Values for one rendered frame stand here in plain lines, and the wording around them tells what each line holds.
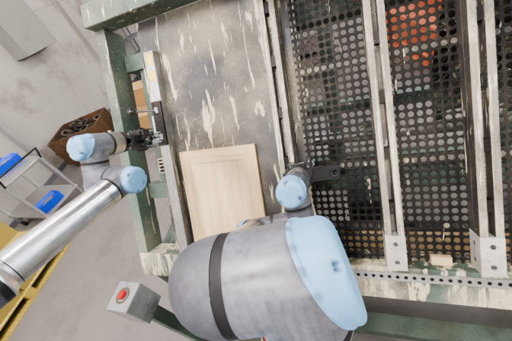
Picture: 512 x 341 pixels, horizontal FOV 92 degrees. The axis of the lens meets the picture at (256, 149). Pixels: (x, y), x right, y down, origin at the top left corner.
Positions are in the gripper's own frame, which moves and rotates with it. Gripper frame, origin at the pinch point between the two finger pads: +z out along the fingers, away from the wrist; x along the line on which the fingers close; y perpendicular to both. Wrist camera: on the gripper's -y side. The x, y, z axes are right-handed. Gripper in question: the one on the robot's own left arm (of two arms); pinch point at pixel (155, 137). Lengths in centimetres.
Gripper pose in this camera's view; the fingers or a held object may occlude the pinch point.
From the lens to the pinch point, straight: 112.2
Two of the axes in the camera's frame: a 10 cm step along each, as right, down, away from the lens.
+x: -1.4, -9.8, -1.0
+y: 9.3, -1.0, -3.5
